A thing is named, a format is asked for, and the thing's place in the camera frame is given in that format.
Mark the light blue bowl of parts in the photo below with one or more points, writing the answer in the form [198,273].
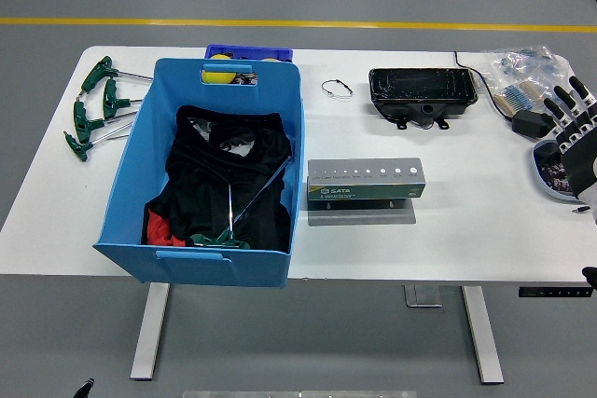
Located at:
[548,169]

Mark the clear bag of blue resistors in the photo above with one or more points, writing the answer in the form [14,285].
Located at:
[527,64]

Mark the white table leg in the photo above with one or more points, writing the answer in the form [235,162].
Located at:
[482,333]
[149,333]

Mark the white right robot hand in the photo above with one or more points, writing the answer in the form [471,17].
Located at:
[583,165]

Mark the dark blue plastic bin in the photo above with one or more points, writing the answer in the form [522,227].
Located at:
[252,50]

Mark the grey metal hex key stand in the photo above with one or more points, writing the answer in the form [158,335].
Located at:
[364,193]

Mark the black plastic tray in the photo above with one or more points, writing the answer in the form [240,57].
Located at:
[420,88]

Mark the red cloth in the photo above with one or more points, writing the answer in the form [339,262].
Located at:
[157,230]

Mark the black table control panel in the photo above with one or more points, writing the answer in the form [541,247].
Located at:
[555,292]

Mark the tan resistor strip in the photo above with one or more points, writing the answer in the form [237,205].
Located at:
[517,95]

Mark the small black plug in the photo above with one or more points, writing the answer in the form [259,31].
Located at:
[581,208]

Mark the small metal floor plate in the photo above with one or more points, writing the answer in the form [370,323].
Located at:
[422,296]

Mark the black garment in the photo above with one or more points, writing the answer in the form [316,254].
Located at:
[210,174]

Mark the black power adapter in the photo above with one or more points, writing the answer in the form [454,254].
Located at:
[531,125]

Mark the light blue storage box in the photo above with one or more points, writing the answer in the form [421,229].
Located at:
[140,169]

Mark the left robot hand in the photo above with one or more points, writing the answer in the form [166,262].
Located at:
[86,388]

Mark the large yellow ball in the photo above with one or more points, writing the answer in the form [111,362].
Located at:
[217,76]

